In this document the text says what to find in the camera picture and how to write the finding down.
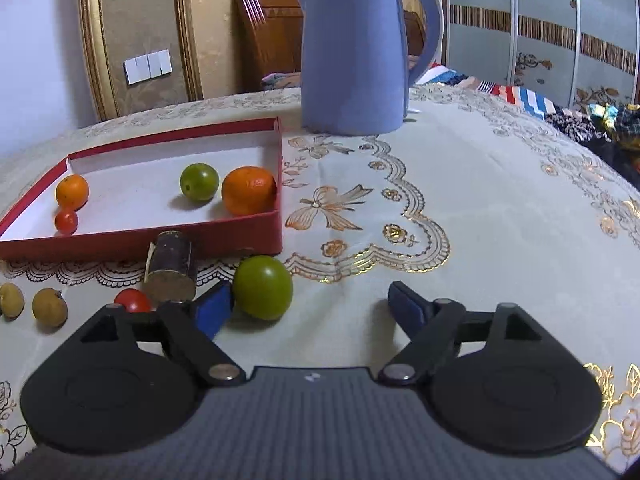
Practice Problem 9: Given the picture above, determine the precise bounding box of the white wall light switch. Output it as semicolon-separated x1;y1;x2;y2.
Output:
123;49;173;85

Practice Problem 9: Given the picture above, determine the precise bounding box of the brown longan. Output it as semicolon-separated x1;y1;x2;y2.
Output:
32;287;69;329
0;282;25;319

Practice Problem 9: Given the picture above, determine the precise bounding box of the green tomato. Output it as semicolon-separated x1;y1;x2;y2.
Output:
180;162;220;204
231;255;294;322

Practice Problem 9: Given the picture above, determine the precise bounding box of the cream gold embroidered tablecloth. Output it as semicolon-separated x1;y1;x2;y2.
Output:
0;82;640;480

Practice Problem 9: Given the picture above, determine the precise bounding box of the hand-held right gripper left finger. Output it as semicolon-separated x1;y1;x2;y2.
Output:
80;280;247;387

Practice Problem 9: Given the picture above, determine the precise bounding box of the small orange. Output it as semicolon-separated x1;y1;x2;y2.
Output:
55;173;90;211

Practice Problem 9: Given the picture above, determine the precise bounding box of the gold wall moulding frame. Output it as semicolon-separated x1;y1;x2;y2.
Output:
77;0;203;122

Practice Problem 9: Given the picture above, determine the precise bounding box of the large orange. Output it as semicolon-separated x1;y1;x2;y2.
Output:
221;166;277;217

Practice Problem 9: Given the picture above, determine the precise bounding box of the patterned sliding door wardrobe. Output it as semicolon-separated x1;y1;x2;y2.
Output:
442;0;640;106

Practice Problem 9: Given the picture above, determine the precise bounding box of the blue electric kettle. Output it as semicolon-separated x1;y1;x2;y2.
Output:
289;0;445;137

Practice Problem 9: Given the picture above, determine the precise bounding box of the striped patchwork quilt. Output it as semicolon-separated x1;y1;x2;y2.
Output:
417;62;616;143

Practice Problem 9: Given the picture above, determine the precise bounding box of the red cherry tomato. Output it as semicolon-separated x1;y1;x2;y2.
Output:
113;288;153;314
54;209;79;235

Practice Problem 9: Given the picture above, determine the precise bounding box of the wooden bed headboard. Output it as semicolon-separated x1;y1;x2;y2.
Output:
232;0;427;95

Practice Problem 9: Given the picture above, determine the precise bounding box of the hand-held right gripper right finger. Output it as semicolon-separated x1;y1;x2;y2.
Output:
377;281;546;386

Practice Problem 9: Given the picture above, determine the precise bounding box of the red cardboard box tray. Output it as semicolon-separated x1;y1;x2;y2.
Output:
0;117;284;262

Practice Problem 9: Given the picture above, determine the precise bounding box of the green patterned cloth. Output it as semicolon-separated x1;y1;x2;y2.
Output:
587;102;640;151

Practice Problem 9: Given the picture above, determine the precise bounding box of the dark sugarcane piece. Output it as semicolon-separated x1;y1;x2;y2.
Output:
143;230;198;303

